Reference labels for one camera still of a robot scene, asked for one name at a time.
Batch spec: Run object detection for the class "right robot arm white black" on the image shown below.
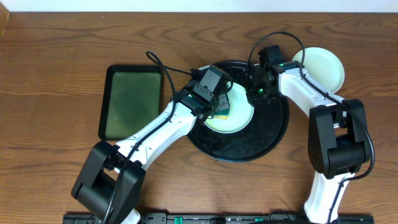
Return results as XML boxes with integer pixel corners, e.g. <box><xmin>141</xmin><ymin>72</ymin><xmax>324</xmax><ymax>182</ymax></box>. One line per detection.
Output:
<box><xmin>247</xmin><ymin>60</ymin><xmax>375</xmax><ymax>223</ymax></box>

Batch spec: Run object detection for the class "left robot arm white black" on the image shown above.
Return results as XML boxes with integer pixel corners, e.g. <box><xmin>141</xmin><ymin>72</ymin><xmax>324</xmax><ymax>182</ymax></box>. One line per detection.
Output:
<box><xmin>71</xmin><ymin>85</ymin><xmax>213</xmax><ymax>223</ymax></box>

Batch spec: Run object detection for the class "round black tray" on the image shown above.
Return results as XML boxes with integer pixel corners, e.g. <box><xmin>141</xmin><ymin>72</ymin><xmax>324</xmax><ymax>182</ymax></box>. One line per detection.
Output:
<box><xmin>187</xmin><ymin>61</ymin><xmax>289</xmax><ymax>162</ymax></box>

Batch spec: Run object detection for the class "rectangular black tray green liquid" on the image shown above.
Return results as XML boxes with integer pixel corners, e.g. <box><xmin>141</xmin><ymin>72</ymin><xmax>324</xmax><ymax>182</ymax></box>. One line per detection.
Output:
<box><xmin>98</xmin><ymin>65</ymin><xmax>163</xmax><ymax>141</ymax></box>

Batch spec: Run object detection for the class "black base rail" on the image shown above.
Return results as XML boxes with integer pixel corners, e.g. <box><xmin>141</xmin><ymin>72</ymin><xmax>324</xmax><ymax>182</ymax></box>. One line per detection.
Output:
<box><xmin>62</xmin><ymin>212</ymin><xmax>375</xmax><ymax>224</ymax></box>

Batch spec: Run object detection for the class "yellow green sponge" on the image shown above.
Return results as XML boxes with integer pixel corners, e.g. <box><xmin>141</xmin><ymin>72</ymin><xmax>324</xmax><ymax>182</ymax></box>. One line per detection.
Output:
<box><xmin>213</xmin><ymin>101</ymin><xmax>230</xmax><ymax>119</ymax></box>

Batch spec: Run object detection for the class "mint green plate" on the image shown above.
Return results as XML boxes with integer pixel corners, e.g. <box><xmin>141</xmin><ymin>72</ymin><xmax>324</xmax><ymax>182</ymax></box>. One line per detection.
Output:
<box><xmin>303</xmin><ymin>47</ymin><xmax>345</xmax><ymax>93</ymax></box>
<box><xmin>204</xmin><ymin>82</ymin><xmax>254</xmax><ymax>134</ymax></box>

